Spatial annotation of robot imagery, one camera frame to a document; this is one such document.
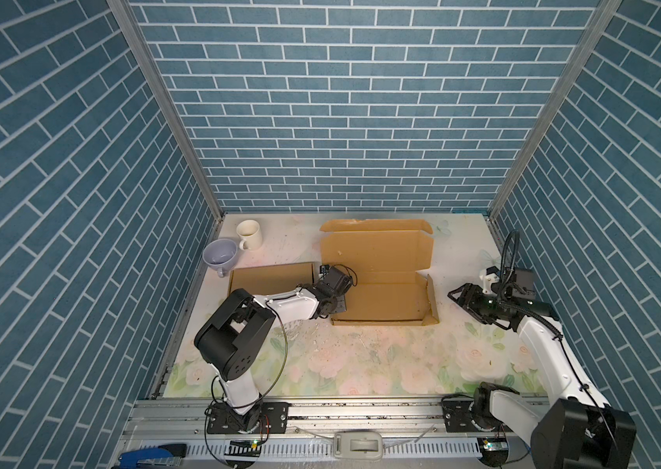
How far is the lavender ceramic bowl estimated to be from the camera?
3.24 ft

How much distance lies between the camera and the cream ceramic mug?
1.04m

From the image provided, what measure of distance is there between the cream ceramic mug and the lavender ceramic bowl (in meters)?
0.04
